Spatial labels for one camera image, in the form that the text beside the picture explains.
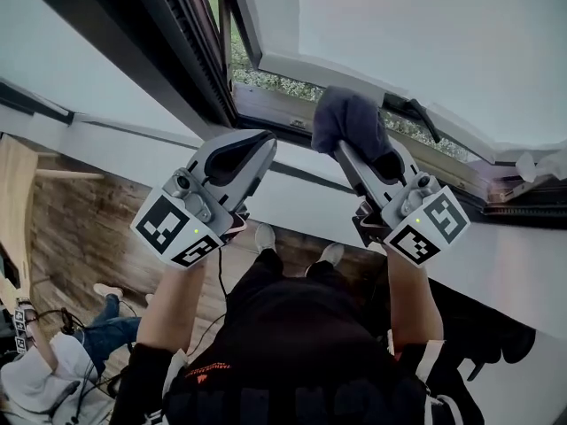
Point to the dark blue cleaning cloth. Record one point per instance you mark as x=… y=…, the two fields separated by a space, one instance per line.
x=350 y=118

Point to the green bushes outside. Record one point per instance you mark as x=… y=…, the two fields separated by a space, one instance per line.
x=266 y=80

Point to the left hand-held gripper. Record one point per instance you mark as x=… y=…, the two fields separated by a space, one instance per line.
x=177 y=233

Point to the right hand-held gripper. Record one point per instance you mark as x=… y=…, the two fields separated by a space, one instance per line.
x=425 y=228

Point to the dark wall trim strip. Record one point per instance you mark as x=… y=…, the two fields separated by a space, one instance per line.
x=35 y=104

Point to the person's left forearm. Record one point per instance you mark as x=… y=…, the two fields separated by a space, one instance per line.
x=173 y=308

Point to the person's black-clothed body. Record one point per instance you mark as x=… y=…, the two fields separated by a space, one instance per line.
x=288 y=348

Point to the crumpled white tissue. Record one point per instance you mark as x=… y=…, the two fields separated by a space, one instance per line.
x=549 y=164

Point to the person's right white shoe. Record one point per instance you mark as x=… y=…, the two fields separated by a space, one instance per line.
x=331 y=253

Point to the white window sash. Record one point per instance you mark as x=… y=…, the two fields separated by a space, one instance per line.
x=270 y=16

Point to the person's right forearm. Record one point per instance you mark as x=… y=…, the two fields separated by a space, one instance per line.
x=412 y=299

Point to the person's white shoe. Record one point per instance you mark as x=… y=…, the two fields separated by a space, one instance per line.
x=266 y=237
x=331 y=253

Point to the person's left white shoe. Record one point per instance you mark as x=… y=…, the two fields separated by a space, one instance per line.
x=266 y=237

